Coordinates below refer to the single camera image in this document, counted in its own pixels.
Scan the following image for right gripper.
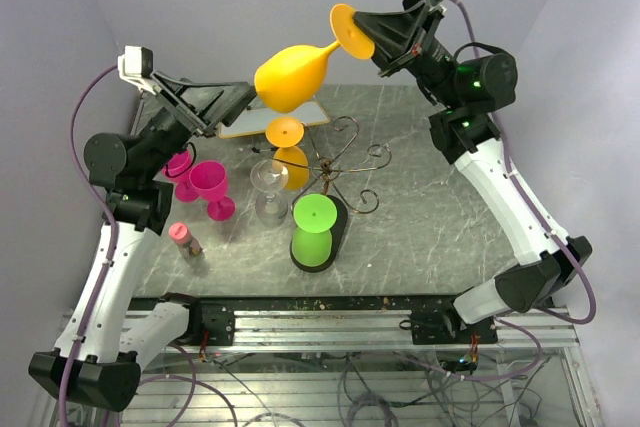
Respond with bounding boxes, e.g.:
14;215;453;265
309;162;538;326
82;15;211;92
347;2;463;110

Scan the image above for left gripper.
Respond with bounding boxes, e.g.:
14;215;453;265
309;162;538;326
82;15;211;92
139;70;260;180

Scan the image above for orange wine glass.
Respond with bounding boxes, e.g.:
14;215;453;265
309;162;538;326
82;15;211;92
265;116;310;190
254;3;375;114

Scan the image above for pink wine glass front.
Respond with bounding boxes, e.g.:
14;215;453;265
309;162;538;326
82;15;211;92
163;150;199;203

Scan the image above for pink wine glass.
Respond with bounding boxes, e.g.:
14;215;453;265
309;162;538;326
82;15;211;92
163;150;199;203
189;160;235;222

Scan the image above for wire wine glass rack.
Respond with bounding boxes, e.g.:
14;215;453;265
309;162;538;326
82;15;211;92
289;116;392;273

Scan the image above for green wine glass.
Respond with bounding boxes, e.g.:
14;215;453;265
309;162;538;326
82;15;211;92
291;194;338;269

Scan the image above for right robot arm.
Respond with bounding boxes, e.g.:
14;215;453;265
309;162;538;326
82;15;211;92
348;0;596;343

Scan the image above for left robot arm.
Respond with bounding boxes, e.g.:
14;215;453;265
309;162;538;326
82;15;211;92
28;71;256;422

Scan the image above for clear wine glass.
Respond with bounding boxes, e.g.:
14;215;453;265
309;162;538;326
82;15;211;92
250;159;289;228

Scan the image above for yellow framed mirror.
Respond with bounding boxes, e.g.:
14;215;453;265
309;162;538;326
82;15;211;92
218;99;331;140

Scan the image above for pink capped small bottle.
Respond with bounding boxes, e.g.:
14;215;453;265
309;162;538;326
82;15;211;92
168;222;204;265

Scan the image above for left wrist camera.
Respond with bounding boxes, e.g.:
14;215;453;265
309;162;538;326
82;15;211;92
117;45;156;94

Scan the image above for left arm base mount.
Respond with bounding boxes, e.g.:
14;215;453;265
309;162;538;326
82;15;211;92
191;298;236;347

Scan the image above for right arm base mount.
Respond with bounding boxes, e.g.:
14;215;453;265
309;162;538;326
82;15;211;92
398;300;498;345

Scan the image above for aluminium rail frame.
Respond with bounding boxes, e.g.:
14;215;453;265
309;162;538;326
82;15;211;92
64;309;581;427

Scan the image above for loose cables under table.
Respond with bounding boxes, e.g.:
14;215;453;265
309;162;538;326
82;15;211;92
119;346;551;427

